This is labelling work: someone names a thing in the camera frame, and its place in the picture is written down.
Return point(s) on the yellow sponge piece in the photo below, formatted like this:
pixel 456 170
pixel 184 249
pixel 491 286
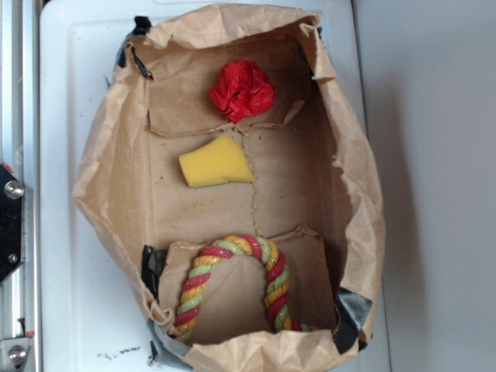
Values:
pixel 219 162

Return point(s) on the brown paper bag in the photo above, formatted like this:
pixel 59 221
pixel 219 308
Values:
pixel 282 274

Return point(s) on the crumpled red paper ball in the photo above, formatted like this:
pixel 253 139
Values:
pixel 243 89

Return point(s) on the white plastic tray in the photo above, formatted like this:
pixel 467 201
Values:
pixel 92 320

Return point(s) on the black metal bracket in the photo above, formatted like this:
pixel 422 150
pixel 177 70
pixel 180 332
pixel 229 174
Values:
pixel 11 220

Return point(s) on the aluminium frame rail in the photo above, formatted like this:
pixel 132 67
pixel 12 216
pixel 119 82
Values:
pixel 20 293

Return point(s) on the silver corner bracket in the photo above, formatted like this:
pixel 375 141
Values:
pixel 15 353

